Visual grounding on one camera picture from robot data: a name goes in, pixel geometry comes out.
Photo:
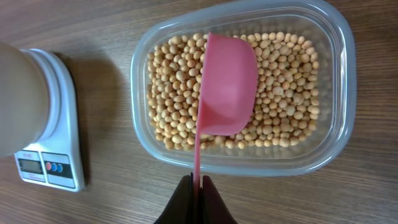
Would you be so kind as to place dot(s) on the pile of soybeans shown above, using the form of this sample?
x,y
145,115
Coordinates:
x,y
286,108

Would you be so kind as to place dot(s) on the white bowl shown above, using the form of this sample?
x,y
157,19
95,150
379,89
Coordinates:
x,y
24,100

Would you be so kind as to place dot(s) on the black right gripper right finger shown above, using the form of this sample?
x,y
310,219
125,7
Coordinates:
x,y
213,210

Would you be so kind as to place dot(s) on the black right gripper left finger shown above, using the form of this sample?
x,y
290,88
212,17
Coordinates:
x,y
179,209

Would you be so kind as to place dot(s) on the white digital kitchen scale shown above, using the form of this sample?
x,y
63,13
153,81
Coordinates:
x,y
54,159

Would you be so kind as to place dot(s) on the clear plastic container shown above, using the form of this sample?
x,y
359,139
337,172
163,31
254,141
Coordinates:
x,y
333,40

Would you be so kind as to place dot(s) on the pink plastic measuring scoop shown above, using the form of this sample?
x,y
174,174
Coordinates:
x,y
227,92

